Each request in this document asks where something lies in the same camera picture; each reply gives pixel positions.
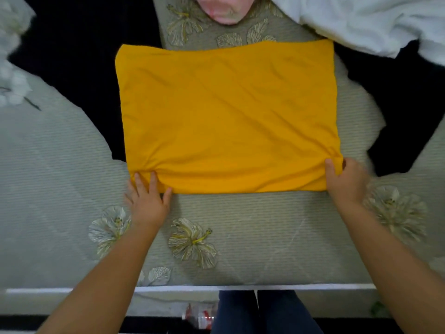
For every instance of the person's legs in blue jeans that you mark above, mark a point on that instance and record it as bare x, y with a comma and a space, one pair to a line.
264, 313

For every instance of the person's left thumb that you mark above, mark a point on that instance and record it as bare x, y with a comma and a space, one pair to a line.
167, 197

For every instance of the person's left little finger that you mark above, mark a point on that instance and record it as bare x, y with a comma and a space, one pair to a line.
128, 199

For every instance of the person's left hand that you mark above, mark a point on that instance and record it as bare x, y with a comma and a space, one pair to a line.
147, 208

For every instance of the white crumpled cloth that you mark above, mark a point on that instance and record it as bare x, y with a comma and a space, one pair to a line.
361, 20

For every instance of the person's right thumb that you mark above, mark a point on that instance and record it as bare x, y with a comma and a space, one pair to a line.
330, 172

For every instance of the person's right forearm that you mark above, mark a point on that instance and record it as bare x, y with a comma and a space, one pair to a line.
389, 267

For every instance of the person's right hand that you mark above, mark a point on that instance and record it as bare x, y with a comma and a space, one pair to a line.
347, 187

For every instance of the green floral bedsheet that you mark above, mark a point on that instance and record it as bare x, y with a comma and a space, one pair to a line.
264, 236

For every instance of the clear plastic bottle red label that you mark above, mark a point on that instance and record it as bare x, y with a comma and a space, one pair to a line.
200, 316

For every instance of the person's left middle finger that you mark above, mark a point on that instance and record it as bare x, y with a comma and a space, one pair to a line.
140, 184

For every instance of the person's left forearm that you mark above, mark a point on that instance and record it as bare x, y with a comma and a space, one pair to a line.
104, 281

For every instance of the pink cloth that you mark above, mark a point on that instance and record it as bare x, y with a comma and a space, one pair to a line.
226, 8

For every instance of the small dark green object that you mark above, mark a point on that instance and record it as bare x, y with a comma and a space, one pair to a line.
378, 308

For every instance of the yellow cloth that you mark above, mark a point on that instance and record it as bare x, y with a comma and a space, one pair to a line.
229, 114

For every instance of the black garment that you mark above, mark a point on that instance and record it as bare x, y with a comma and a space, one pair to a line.
87, 59
399, 111

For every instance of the white floral fabric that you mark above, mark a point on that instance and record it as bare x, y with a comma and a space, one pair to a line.
12, 48

